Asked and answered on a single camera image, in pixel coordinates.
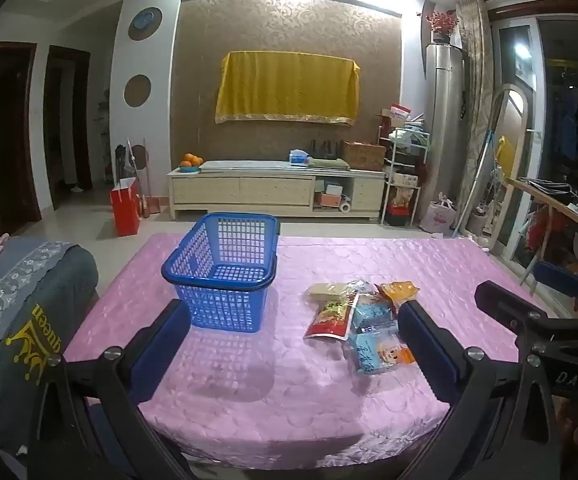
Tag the red broom and dustpan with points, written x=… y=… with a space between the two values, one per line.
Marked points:
x=151 y=205

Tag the light blue cardboard box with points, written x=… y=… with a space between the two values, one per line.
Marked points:
x=333 y=190

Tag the vase of red flowers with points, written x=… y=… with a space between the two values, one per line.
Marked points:
x=441 y=25

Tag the cream printed box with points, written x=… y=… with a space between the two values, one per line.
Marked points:
x=404 y=178

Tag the brown cardboard box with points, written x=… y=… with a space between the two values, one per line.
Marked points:
x=384 y=122

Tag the silver standing air conditioner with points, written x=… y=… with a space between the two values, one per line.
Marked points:
x=446 y=110

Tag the glass balcony door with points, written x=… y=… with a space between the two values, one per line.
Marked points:
x=519 y=60

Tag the pink quilted table cover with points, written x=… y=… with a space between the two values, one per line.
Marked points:
x=269 y=400

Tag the dark grey crown print cushion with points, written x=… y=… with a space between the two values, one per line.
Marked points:
x=64 y=300

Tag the yellow fringed cloth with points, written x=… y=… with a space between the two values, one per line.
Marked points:
x=286 y=85

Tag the blue fruit bowl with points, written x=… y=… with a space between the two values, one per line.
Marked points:
x=189 y=169

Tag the white metal rack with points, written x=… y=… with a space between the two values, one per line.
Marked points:
x=383 y=180

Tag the black desktop stand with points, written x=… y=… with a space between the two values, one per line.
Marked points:
x=324 y=147

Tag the beige snack packet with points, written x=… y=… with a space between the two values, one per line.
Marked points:
x=326 y=289

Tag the red paper bag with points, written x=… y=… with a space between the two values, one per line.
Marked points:
x=125 y=210

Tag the blue wall plate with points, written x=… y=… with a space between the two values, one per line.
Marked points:
x=144 y=20

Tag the pink shopping bag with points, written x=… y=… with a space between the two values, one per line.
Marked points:
x=439 y=216

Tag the small light blue snack packet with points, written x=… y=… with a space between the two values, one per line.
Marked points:
x=363 y=287

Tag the tiny orange snack packet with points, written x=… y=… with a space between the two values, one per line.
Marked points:
x=407 y=356

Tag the light blue cartoon snack packet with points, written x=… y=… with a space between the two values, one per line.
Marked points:
x=376 y=352

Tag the plain light blue snack packet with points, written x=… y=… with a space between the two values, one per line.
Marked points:
x=373 y=311

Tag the blue tissue pack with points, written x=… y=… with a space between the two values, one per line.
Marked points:
x=298 y=156

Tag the red gift box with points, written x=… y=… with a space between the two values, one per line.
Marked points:
x=399 y=205

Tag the cream TV cabinet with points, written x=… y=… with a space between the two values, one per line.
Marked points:
x=249 y=191

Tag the dark wooden door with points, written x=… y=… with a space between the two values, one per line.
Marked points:
x=66 y=125
x=4 y=135

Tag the red and white box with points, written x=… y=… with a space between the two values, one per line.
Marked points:
x=400 y=110

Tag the orange cardboard box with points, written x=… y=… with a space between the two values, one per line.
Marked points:
x=328 y=201

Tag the white folding mop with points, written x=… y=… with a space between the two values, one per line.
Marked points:
x=129 y=160

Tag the white paper roll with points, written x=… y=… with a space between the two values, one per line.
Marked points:
x=345 y=205

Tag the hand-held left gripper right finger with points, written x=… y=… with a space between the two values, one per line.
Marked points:
x=424 y=355

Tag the heap of oranges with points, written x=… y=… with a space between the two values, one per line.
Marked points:
x=190 y=159

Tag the arched standing mirror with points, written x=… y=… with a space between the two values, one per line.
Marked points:
x=514 y=125

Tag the beige patterned curtain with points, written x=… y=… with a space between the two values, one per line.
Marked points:
x=474 y=85

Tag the blue plastic basket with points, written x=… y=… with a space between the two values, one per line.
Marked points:
x=219 y=305

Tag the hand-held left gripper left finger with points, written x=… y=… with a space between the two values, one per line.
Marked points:
x=161 y=350

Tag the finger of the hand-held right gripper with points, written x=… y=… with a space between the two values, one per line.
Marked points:
x=561 y=281
x=506 y=307

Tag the red snack packet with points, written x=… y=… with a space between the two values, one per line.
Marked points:
x=328 y=317

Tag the pile of clothes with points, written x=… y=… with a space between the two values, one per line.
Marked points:
x=409 y=136

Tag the wooden side table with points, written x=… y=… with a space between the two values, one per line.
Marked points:
x=534 y=192

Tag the green folded mat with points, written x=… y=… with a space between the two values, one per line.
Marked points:
x=326 y=162

